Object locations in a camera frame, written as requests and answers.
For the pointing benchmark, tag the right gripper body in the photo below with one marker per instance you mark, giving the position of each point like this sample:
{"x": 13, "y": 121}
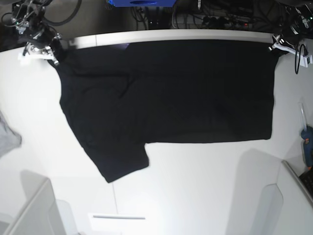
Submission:
{"x": 40, "y": 45}

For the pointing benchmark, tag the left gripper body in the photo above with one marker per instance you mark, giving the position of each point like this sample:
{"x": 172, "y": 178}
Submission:
{"x": 284, "y": 45}

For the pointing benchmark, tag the black T-shirt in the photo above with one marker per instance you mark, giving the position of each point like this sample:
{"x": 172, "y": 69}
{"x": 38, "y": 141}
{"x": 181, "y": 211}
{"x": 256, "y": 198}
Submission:
{"x": 118, "y": 98}

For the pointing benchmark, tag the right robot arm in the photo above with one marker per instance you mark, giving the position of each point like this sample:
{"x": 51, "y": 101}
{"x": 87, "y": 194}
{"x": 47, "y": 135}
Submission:
{"x": 28, "y": 17}

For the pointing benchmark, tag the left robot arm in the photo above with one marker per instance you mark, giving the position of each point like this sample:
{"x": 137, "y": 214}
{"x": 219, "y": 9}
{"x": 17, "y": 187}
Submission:
{"x": 292, "y": 27}

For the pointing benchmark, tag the blue box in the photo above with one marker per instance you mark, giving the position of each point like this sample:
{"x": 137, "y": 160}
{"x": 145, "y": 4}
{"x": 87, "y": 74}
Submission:
{"x": 147, "y": 3}

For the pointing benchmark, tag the blue glue gun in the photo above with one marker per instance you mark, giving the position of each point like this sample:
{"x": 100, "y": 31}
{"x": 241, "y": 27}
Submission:
{"x": 307, "y": 136}

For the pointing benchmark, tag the grey cloth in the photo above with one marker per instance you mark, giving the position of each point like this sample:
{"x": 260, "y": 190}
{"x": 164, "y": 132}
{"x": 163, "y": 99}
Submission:
{"x": 9, "y": 139}

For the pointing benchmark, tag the black keyboard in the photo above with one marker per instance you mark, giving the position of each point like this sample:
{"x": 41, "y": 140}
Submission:
{"x": 307, "y": 180}

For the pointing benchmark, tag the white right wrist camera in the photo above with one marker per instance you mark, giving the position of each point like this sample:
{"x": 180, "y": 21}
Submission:
{"x": 24, "y": 59}

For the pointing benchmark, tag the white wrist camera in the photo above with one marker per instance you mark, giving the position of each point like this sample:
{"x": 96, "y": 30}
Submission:
{"x": 304, "y": 60}
{"x": 24, "y": 59}

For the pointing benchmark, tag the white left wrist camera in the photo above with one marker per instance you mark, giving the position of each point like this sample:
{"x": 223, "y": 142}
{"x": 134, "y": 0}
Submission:
{"x": 304, "y": 60}

